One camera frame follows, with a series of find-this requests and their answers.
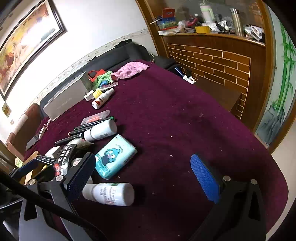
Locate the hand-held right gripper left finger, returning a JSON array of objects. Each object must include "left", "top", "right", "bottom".
[{"left": 18, "top": 152, "right": 96, "bottom": 241}]

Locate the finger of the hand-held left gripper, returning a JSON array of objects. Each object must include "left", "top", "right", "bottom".
[{"left": 8, "top": 156, "right": 47, "bottom": 180}]

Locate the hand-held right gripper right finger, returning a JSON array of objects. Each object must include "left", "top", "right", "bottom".
[{"left": 190, "top": 153, "right": 266, "bottom": 241}]

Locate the shallow cardboard box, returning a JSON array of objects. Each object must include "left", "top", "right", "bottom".
[{"left": 22, "top": 150, "right": 56, "bottom": 184}]

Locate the black marker pen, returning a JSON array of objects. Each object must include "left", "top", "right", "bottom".
[
  {"left": 55, "top": 136, "right": 82, "bottom": 147},
  {"left": 36, "top": 156, "right": 58, "bottom": 165},
  {"left": 68, "top": 128, "right": 93, "bottom": 137}
]

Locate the white power adapter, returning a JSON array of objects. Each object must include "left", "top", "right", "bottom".
[{"left": 45, "top": 146, "right": 61, "bottom": 158}]

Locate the white bottle with green label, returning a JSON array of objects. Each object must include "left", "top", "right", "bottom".
[{"left": 82, "top": 182, "right": 135, "bottom": 207}]

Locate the teal cartoon tissue pack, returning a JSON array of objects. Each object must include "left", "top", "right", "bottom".
[{"left": 95, "top": 134, "right": 137, "bottom": 180}]

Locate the small white bottle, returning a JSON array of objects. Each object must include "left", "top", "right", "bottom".
[{"left": 83, "top": 120, "right": 118, "bottom": 142}]

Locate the black marker with green cap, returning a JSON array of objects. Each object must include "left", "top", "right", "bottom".
[{"left": 74, "top": 116, "right": 115, "bottom": 131}]

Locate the clear pack with red contents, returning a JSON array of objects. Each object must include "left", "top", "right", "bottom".
[{"left": 81, "top": 110, "right": 110, "bottom": 125}]

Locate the black foil packet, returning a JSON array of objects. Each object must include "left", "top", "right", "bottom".
[{"left": 54, "top": 144, "right": 78, "bottom": 181}]

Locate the smartphone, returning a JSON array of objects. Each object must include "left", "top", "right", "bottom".
[{"left": 25, "top": 135, "right": 39, "bottom": 151}]

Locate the white key fob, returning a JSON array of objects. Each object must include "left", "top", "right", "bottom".
[{"left": 37, "top": 118, "right": 50, "bottom": 141}]

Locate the brown armchair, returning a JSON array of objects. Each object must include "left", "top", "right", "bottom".
[{"left": 6, "top": 103, "right": 43, "bottom": 161}]

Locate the grey cardboard box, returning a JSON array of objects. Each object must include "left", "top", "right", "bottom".
[{"left": 43, "top": 72, "right": 93, "bottom": 121}]

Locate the white spray bottle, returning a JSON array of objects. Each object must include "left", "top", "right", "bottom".
[{"left": 92, "top": 88, "right": 115, "bottom": 109}]

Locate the wooden side table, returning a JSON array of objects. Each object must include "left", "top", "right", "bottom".
[{"left": 194, "top": 77, "right": 242, "bottom": 114}]

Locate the white power strip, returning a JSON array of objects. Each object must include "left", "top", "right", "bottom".
[{"left": 182, "top": 74, "right": 197, "bottom": 84}]

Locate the green cloth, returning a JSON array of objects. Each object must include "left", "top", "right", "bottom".
[{"left": 96, "top": 71, "right": 114, "bottom": 88}]

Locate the wooden brick-pattern cabinet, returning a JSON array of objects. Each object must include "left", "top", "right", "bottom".
[{"left": 136, "top": 0, "right": 276, "bottom": 135}]

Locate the pink cloth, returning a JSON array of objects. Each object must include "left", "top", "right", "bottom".
[{"left": 111, "top": 61, "right": 150, "bottom": 80}]

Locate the framed painting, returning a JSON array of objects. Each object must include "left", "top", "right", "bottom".
[{"left": 0, "top": 0, "right": 68, "bottom": 100}]

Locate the black bag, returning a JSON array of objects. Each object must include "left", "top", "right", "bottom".
[{"left": 151, "top": 55, "right": 180, "bottom": 71}]

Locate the pile of silver packets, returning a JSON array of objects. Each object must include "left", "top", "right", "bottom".
[{"left": 244, "top": 24, "right": 265, "bottom": 42}]

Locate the blue printed box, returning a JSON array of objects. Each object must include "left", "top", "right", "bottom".
[{"left": 158, "top": 16, "right": 178, "bottom": 31}]

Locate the steel thermos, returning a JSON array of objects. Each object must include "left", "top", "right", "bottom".
[{"left": 230, "top": 8, "right": 244, "bottom": 37}]

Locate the white tumbler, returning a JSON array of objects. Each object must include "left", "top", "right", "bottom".
[{"left": 200, "top": 3, "right": 216, "bottom": 24}]

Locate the black cable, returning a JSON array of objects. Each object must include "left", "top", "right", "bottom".
[{"left": 0, "top": 171, "right": 105, "bottom": 241}]

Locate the small gold wall plaque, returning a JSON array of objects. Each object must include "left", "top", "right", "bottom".
[{"left": 2, "top": 102, "right": 12, "bottom": 117}]

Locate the red plastic handle tool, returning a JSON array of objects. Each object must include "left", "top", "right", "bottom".
[{"left": 88, "top": 69, "right": 105, "bottom": 83}]

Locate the bamboo wall mural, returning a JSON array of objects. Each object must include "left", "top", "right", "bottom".
[{"left": 255, "top": 22, "right": 296, "bottom": 147}]

